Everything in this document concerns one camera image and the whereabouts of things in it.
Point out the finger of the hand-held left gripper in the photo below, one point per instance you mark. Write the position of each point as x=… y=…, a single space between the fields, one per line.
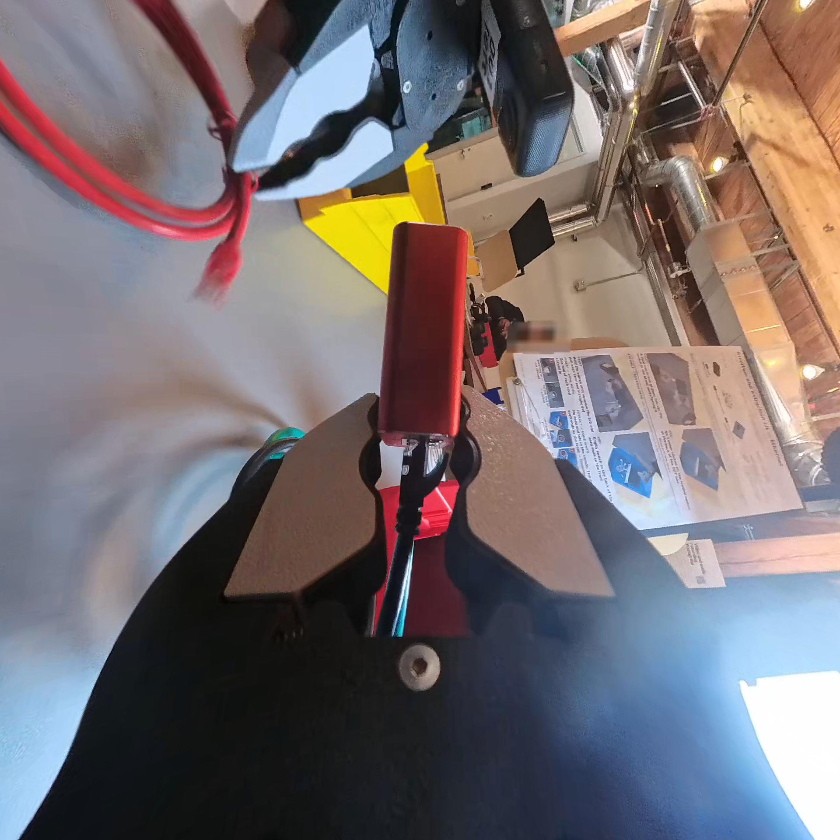
x=315 y=92
x=354 y=154

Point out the cardboard box with black flap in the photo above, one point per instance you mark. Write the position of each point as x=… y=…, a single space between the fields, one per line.
x=502 y=262

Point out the red plastic bin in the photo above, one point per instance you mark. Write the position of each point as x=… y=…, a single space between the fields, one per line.
x=439 y=512

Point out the red ethernet port box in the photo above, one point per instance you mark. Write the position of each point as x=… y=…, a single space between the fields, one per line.
x=423 y=328

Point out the white cabinet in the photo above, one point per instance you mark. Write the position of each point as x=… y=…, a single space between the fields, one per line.
x=485 y=197

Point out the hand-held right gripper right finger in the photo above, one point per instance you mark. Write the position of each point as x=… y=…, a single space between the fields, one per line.
x=525 y=512

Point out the yellow plastic bin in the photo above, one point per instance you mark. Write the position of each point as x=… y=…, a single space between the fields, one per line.
x=367 y=229

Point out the poster board on stand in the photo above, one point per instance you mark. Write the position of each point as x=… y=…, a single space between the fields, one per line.
x=689 y=420

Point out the silver air duct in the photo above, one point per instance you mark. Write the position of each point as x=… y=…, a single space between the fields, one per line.
x=682 y=184

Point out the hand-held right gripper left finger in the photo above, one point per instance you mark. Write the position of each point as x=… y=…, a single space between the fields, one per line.
x=308 y=518

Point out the metal pipe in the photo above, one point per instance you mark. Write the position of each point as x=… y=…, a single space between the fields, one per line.
x=623 y=131

